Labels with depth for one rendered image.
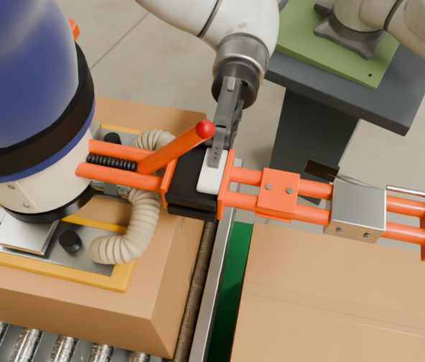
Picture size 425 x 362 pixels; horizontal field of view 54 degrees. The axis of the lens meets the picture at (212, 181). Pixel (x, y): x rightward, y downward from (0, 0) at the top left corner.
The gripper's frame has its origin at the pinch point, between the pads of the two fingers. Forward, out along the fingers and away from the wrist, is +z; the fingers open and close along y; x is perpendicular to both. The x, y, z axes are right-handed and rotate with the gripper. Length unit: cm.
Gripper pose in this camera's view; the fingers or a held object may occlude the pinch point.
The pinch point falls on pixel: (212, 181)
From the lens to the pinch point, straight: 57.9
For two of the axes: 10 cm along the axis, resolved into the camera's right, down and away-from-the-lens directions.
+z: -2.0, 8.3, -5.2
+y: -0.1, 5.3, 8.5
